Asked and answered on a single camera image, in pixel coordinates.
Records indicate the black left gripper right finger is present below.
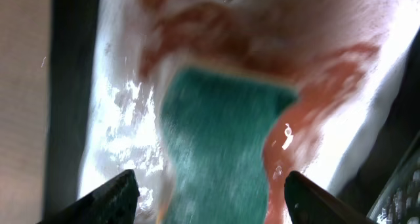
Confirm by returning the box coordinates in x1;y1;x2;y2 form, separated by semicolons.
284;171;374;224

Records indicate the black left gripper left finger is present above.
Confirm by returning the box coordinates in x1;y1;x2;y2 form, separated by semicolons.
38;169;139;224

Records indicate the green yellow sponge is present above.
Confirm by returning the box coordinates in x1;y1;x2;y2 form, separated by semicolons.
159;68;297;224

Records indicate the black round tray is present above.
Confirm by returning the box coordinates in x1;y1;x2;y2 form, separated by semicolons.
367;149;419;224

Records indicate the black rectangular soapy tray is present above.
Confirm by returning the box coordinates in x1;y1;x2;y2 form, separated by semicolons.
43;0;419;223

